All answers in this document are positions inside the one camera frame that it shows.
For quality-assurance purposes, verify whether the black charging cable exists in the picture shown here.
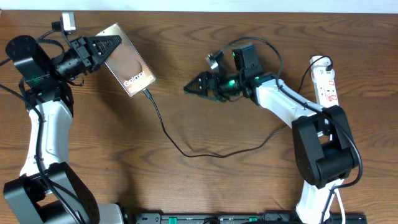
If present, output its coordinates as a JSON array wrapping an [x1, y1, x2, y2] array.
[[142, 55, 334, 159]]

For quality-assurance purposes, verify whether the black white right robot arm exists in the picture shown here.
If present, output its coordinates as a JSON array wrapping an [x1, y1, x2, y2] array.
[[183, 37, 363, 223]]

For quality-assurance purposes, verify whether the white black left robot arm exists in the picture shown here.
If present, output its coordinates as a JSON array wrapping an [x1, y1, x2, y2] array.
[[3, 35, 128, 223]]

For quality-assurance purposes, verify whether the white power strip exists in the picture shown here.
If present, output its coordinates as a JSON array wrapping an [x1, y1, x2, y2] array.
[[310, 55, 339, 108]]

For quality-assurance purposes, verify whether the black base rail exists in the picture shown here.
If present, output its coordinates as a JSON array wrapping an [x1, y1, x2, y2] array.
[[124, 212, 368, 224]]

